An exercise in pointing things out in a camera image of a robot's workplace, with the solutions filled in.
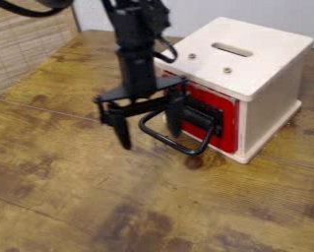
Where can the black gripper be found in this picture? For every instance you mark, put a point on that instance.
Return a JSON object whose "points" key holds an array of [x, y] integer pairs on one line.
{"points": [[140, 84]]}

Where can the red drawer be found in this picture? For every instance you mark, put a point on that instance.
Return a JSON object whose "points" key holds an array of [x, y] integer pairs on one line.
{"points": [[210, 110]]}

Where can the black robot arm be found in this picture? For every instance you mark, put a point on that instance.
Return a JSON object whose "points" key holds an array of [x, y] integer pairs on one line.
{"points": [[139, 21]]}

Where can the white wooden box cabinet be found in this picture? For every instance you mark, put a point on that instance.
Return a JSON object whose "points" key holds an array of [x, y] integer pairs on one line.
{"points": [[243, 69]]}

